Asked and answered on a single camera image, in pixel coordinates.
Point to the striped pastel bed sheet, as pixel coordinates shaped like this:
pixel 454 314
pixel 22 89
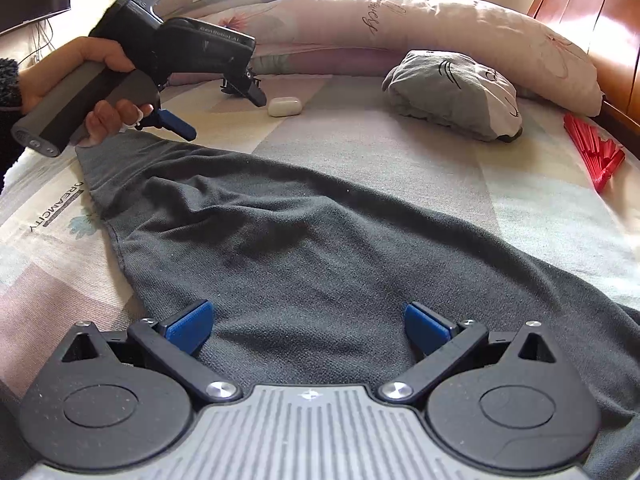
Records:
pixel 57 265

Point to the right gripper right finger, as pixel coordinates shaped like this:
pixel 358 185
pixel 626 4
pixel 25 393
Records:
pixel 445 346

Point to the bundled grey white cloth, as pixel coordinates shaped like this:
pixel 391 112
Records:
pixel 453 90

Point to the left forearm black sleeve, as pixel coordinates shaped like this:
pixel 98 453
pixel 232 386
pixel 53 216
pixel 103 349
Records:
pixel 10 113

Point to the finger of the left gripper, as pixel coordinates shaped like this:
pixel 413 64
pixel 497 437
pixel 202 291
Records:
pixel 261 100
pixel 160 118

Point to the dark grey trousers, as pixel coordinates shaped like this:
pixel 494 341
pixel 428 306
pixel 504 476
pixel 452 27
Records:
pixel 309 275

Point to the red folding fan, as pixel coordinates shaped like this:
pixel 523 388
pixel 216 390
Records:
pixel 601 157

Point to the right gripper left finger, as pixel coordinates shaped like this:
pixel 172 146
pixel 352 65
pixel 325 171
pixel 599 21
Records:
pixel 171 344

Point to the black hair claw clip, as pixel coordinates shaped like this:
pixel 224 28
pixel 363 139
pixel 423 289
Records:
pixel 245 86

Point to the white earbuds case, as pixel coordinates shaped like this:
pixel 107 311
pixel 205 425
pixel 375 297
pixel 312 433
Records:
pixel 285 106

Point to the folded floral pink quilt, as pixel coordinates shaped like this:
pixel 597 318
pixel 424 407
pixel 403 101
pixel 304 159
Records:
pixel 369 37

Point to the wooden orange headboard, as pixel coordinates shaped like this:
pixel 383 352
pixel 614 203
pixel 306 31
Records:
pixel 608 31

